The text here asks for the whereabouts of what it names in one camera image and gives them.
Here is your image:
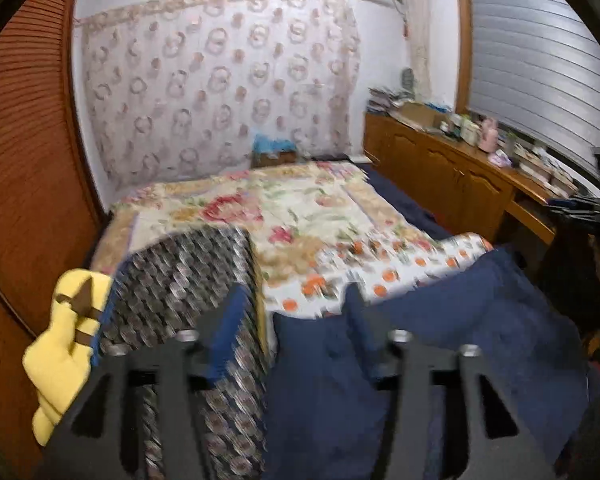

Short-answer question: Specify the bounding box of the black circle-patterned pillow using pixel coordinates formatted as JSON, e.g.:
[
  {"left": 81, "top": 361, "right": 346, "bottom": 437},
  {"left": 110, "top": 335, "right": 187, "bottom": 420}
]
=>
[{"left": 92, "top": 225, "right": 271, "bottom": 480}]

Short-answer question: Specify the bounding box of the row of toiletry bottles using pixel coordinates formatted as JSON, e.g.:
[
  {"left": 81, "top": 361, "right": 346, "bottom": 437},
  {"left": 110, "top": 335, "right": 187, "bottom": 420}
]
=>
[{"left": 447, "top": 112, "right": 481, "bottom": 147}]

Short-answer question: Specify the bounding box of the tied beige curtain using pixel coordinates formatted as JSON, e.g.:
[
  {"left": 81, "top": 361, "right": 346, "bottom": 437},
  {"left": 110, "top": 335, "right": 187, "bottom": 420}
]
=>
[{"left": 397, "top": 0, "right": 436, "bottom": 96}]

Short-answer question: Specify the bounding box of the navy quilt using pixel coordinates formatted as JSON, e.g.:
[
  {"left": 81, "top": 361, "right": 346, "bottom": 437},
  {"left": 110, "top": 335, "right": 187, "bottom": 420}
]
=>
[{"left": 365, "top": 165, "right": 453, "bottom": 241}]

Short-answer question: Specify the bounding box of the circle-patterned sheer curtain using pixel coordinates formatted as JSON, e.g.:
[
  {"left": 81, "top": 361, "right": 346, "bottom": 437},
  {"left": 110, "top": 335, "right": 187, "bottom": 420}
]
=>
[{"left": 77, "top": 0, "right": 363, "bottom": 196}]

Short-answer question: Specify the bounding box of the cardboard box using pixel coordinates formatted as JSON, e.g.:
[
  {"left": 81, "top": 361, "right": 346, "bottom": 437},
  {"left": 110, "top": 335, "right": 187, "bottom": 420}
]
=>
[{"left": 395, "top": 101, "right": 438, "bottom": 128}]

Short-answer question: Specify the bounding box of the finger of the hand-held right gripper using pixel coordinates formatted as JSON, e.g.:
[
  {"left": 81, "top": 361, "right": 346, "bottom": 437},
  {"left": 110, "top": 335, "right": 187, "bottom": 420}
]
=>
[
  {"left": 555, "top": 211, "right": 600, "bottom": 227},
  {"left": 547, "top": 197, "right": 600, "bottom": 212}
]

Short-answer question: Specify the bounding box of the wooden box with blue cloth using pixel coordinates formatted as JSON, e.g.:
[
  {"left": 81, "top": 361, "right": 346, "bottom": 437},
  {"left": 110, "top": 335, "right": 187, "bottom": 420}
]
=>
[{"left": 250, "top": 132, "right": 298, "bottom": 168}]

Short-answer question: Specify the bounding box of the yellow plush toy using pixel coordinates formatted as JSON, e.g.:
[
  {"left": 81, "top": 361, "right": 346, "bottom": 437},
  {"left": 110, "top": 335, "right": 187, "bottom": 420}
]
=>
[{"left": 22, "top": 269, "right": 113, "bottom": 447}]

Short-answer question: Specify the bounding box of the floral blanket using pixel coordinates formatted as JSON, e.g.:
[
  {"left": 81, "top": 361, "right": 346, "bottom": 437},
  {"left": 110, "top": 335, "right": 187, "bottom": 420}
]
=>
[{"left": 90, "top": 160, "right": 451, "bottom": 291}]

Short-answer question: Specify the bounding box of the navy printed t-shirt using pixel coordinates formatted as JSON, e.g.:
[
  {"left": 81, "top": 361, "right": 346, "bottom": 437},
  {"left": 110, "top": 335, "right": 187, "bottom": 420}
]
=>
[{"left": 262, "top": 247, "right": 596, "bottom": 480}]

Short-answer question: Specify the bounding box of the orange-print white bed sheet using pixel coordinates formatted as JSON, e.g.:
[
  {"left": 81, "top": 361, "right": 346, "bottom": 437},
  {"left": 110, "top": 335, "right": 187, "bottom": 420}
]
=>
[{"left": 265, "top": 232, "right": 496, "bottom": 321}]

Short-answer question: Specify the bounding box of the grey window blind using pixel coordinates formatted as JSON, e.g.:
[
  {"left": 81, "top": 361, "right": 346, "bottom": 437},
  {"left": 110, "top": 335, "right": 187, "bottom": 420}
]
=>
[{"left": 465, "top": 0, "right": 600, "bottom": 181}]

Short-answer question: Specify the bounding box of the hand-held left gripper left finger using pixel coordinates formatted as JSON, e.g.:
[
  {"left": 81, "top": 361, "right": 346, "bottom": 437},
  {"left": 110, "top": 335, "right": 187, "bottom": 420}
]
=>
[{"left": 35, "top": 282, "right": 253, "bottom": 480}]

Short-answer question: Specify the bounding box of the wooden louvered wardrobe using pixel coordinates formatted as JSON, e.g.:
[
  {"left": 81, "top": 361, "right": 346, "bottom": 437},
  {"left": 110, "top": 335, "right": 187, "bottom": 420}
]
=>
[{"left": 0, "top": 0, "right": 106, "bottom": 461}]

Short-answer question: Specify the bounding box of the stack of books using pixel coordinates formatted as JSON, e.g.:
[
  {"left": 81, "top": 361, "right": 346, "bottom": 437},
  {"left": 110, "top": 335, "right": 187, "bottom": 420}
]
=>
[{"left": 367, "top": 87, "right": 413, "bottom": 116}]

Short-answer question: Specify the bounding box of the wooden sideboard cabinet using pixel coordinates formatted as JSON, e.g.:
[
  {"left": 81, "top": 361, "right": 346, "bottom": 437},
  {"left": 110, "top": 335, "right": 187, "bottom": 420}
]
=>
[{"left": 362, "top": 110, "right": 581, "bottom": 261}]

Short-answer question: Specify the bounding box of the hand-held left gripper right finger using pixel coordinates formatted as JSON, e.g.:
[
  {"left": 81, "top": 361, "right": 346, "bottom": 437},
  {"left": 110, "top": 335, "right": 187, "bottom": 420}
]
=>
[{"left": 342, "top": 282, "right": 556, "bottom": 480}]

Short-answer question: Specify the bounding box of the pink jug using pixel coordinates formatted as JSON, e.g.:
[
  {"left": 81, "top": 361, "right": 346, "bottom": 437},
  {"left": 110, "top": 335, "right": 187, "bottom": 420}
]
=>
[{"left": 477, "top": 116, "right": 500, "bottom": 153}]

